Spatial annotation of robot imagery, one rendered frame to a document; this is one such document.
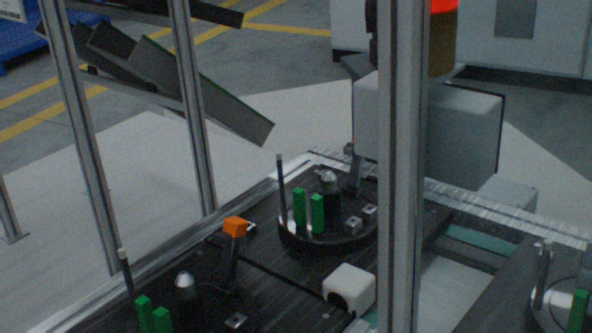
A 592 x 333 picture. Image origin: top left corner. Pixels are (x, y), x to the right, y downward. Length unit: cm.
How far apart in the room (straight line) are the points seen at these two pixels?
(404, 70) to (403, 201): 11
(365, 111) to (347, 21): 358
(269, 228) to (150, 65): 27
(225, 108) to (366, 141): 41
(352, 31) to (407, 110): 365
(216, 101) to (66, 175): 48
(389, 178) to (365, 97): 7
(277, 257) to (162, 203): 40
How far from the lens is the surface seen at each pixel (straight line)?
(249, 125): 95
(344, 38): 415
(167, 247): 83
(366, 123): 53
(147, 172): 123
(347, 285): 68
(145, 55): 82
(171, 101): 88
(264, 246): 78
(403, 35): 45
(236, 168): 119
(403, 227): 52
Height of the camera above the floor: 143
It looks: 28 degrees down
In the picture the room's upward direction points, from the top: 4 degrees counter-clockwise
